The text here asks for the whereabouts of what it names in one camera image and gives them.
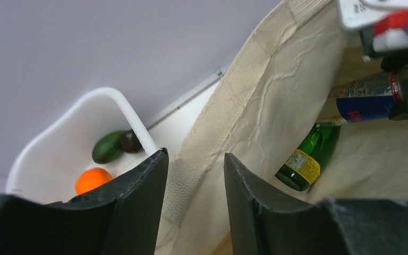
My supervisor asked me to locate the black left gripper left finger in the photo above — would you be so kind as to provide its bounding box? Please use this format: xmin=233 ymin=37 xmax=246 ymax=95
xmin=0 ymin=148 xmax=169 ymax=254

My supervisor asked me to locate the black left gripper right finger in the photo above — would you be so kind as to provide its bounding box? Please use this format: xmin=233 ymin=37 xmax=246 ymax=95
xmin=224 ymin=153 xmax=408 ymax=254

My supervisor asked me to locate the blue labelled bottle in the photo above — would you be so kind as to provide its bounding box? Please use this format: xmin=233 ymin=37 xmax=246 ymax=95
xmin=316 ymin=68 xmax=408 ymax=126

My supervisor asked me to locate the green glass bottle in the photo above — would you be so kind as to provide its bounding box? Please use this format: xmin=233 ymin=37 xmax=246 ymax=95
xmin=275 ymin=125 xmax=341 ymax=191

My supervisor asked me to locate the green avocado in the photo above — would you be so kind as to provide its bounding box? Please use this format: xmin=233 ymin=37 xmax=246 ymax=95
xmin=92 ymin=130 xmax=124 ymax=164

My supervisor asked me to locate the orange fruit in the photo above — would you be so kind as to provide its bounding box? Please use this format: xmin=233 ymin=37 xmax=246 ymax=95
xmin=75 ymin=167 xmax=113 ymax=195

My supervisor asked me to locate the white plastic basket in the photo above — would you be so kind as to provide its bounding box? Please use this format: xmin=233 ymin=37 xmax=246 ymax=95
xmin=5 ymin=87 xmax=158 ymax=204

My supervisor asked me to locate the canvas tote bag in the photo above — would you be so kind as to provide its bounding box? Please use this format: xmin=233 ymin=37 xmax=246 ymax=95
xmin=155 ymin=1 xmax=408 ymax=254

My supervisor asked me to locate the aluminium frame rail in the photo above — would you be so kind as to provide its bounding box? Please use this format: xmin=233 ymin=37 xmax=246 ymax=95
xmin=144 ymin=64 xmax=230 ymax=130

